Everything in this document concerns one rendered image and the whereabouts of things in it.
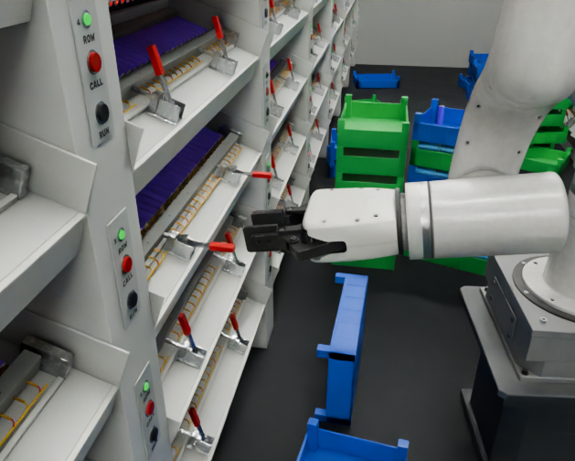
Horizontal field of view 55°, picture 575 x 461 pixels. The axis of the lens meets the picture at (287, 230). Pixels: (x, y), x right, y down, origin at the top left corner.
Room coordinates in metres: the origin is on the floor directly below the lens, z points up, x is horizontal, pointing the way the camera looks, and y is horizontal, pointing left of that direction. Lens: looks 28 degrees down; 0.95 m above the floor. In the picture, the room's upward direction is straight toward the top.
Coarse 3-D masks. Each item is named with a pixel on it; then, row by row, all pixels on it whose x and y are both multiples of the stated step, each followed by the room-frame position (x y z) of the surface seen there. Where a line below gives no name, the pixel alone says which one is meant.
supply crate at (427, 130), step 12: (432, 108) 1.75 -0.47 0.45; (444, 108) 1.75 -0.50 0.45; (420, 120) 1.59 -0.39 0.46; (432, 120) 1.75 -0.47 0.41; (444, 120) 1.75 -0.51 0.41; (456, 120) 1.73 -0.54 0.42; (420, 132) 1.58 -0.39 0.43; (432, 132) 1.57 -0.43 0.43; (444, 132) 1.55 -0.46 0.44; (456, 132) 1.53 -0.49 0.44; (444, 144) 1.55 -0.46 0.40
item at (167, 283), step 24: (216, 120) 1.13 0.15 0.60; (240, 120) 1.12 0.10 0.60; (240, 144) 1.12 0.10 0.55; (264, 144) 1.11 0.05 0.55; (240, 168) 1.01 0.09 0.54; (216, 192) 0.88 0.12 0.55; (240, 192) 0.98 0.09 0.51; (216, 216) 0.81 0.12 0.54; (168, 264) 0.65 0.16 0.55; (192, 264) 0.66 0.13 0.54; (168, 288) 0.60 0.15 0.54; (168, 312) 0.59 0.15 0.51
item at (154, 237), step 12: (228, 144) 1.04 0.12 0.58; (216, 156) 0.97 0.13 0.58; (204, 168) 0.91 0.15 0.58; (216, 168) 0.96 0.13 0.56; (192, 180) 0.85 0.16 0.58; (204, 180) 0.87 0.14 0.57; (192, 192) 0.81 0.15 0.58; (180, 204) 0.77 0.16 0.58; (168, 216) 0.72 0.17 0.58; (180, 216) 0.76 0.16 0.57; (192, 216) 0.77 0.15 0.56; (156, 228) 0.69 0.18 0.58; (168, 228) 0.71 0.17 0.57; (144, 240) 0.65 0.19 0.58; (156, 240) 0.66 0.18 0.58; (144, 252) 0.62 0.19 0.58
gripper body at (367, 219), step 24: (336, 192) 0.58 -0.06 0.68; (360, 192) 0.57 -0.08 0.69; (384, 192) 0.57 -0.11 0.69; (312, 216) 0.53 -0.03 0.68; (336, 216) 0.52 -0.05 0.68; (360, 216) 0.51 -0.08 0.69; (384, 216) 0.51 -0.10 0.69; (312, 240) 0.55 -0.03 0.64; (336, 240) 0.50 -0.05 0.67; (360, 240) 0.50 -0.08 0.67; (384, 240) 0.50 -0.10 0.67
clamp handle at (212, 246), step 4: (188, 236) 0.68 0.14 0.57; (188, 244) 0.67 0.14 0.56; (192, 244) 0.67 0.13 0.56; (196, 244) 0.67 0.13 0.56; (200, 244) 0.67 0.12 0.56; (204, 244) 0.67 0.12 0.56; (208, 244) 0.67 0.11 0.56; (212, 244) 0.67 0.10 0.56; (216, 244) 0.67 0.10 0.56; (220, 244) 0.67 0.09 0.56; (224, 244) 0.67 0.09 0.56; (228, 244) 0.67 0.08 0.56; (232, 244) 0.67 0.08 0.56; (208, 248) 0.67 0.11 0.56; (212, 248) 0.67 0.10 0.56; (216, 248) 0.67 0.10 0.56; (220, 248) 0.67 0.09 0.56; (224, 248) 0.66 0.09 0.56; (228, 248) 0.66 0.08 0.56; (232, 248) 0.66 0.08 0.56
